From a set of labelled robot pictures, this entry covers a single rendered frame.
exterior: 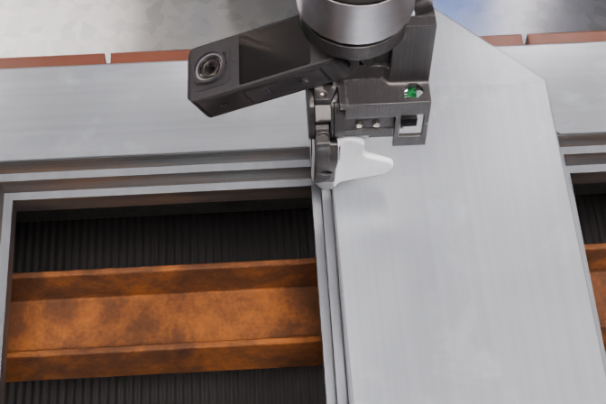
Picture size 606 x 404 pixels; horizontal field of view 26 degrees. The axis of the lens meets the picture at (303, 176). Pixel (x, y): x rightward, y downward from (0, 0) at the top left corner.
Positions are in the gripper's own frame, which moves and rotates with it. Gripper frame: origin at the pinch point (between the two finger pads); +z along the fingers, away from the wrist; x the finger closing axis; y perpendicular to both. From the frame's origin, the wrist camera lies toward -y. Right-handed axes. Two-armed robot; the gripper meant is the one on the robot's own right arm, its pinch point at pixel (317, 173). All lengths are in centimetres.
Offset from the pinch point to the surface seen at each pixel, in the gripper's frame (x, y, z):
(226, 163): 2.9, -7.0, 2.6
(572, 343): -14.8, 17.3, 0.7
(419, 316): -12.2, 6.6, 0.7
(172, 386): -2.8, -13.6, 32.6
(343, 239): -5.5, 1.6, 0.7
